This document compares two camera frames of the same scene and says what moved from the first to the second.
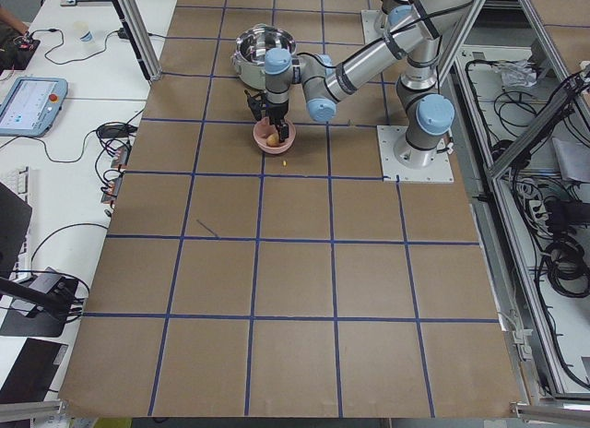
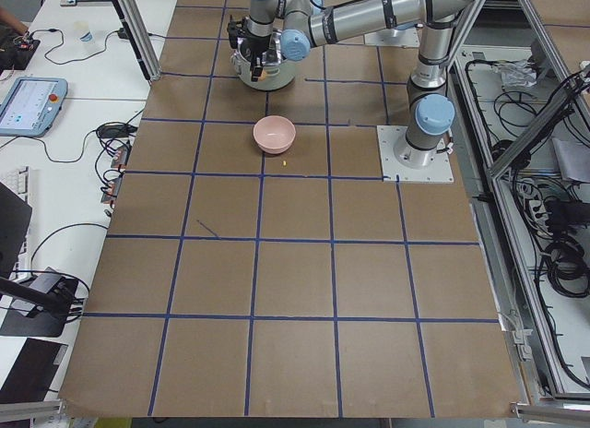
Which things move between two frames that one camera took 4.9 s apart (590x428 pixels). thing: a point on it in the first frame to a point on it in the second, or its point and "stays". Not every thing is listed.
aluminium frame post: x=138 y=29 stays
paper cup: x=88 y=36 stays
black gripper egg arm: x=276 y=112 to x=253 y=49
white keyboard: x=17 y=179 stays
